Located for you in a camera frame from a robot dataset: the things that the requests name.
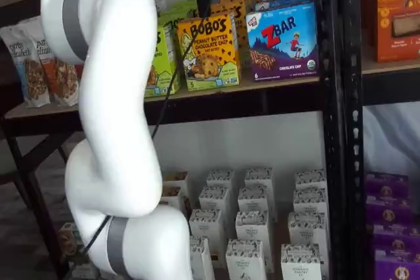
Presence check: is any white box yellow label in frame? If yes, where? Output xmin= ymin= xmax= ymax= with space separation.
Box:
xmin=159 ymin=186 xmax=193 ymax=218
xmin=162 ymin=170 xmax=190 ymax=195

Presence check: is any purple snack box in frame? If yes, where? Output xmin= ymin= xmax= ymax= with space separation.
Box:
xmin=373 ymin=247 xmax=420 ymax=280
xmin=365 ymin=195 xmax=415 ymax=226
xmin=371 ymin=223 xmax=420 ymax=252
xmin=365 ymin=170 xmax=410 ymax=199

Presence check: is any translucent plastic sheet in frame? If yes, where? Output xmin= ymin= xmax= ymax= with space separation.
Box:
xmin=362 ymin=102 xmax=420 ymax=176

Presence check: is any granola bag orange label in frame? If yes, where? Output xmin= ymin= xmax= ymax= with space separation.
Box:
xmin=32 ymin=37 xmax=80 ymax=108

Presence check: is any large orange box woman print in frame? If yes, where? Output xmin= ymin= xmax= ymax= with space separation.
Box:
xmin=360 ymin=0 xmax=420 ymax=64

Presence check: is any black metal shelf rack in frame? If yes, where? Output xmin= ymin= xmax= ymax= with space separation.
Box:
xmin=0 ymin=0 xmax=344 ymax=280
xmin=341 ymin=0 xmax=420 ymax=280

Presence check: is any white small cartons group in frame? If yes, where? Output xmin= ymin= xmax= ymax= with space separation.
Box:
xmin=157 ymin=191 xmax=329 ymax=280

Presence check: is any granola bag blue label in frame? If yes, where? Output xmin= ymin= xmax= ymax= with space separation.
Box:
xmin=0 ymin=25 xmax=53 ymax=109

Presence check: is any white patterned pantry box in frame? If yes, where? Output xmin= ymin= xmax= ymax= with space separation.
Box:
xmin=280 ymin=243 xmax=325 ymax=280
xmin=225 ymin=238 xmax=268 ymax=280
xmin=198 ymin=186 xmax=230 ymax=215
xmin=244 ymin=167 xmax=278 ymax=222
xmin=206 ymin=169 xmax=236 ymax=195
xmin=188 ymin=209 xmax=222 ymax=254
xmin=237 ymin=186 xmax=269 ymax=214
xmin=292 ymin=188 xmax=328 ymax=215
xmin=189 ymin=235 xmax=217 ymax=280
xmin=287 ymin=210 xmax=328 ymax=248
xmin=235 ymin=210 xmax=273 ymax=271
xmin=294 ymin=168 xmax=328 ymax=192

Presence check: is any green Bobo's oat bites box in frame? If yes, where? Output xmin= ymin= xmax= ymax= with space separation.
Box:
xmin=157 ymin=9 xmax=190 ymax=28
xmin=165 ymin=0 xmax=200 ymax=18
xmin=144 ymin=21 xmax=182 ymax=98

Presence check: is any thin black cable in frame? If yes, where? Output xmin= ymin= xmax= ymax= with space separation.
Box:
xmin=81 ymin=1 xmax=213 ymax=256

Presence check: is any granola bag red label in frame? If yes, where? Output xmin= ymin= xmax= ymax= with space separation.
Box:
xmin=73 ymin=63 xmax=84 ymax=97

